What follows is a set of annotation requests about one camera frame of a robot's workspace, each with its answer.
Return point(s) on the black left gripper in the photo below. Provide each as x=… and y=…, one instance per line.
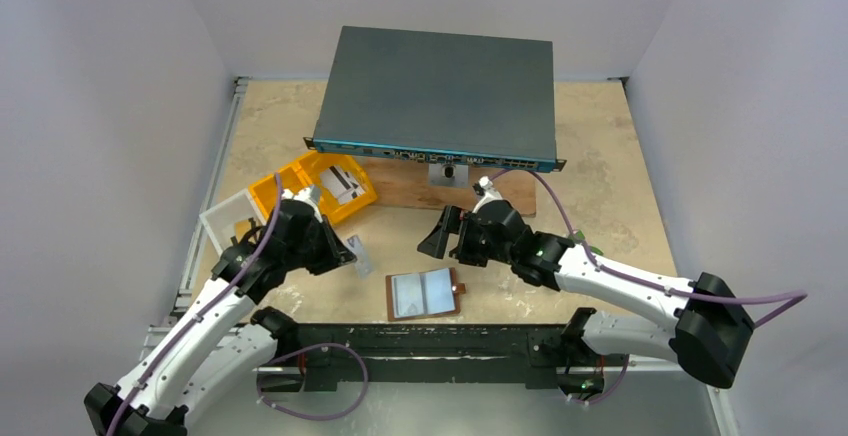
x=325, y=243

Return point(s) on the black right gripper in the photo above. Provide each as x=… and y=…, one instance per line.
x=457, y=239

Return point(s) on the silver credit card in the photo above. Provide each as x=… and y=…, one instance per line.
x=362, y=264

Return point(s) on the brown leather card holder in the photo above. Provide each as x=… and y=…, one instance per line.
x=423, y=295

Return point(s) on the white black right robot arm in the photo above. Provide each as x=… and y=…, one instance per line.
x=698, y=325

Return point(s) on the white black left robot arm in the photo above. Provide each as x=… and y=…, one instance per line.
x=223, y=334

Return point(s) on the white cards in bin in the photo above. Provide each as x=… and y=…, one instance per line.
x=342, y=186

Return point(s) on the white plastic bin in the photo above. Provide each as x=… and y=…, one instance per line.
x=230, y=219

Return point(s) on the green toy figure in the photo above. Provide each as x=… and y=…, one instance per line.
x=579, y=237

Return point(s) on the brown wooden board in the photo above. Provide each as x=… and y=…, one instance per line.
x=411, y=184

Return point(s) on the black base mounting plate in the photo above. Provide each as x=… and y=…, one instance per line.
x=537, y=356

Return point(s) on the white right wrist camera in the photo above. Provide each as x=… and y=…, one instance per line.
x=486, y=192

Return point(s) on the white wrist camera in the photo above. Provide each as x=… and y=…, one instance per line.
x=310, y=195
x=486, y=192

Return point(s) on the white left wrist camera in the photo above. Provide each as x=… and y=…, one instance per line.
x=310, y=195

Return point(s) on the grey metal camera stand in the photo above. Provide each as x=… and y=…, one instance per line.
x=448, y=175

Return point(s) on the grey blue network switch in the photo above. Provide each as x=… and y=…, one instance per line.
x=440, y=98

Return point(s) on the aluminium frame rail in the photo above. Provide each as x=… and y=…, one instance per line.
x=197, y=245

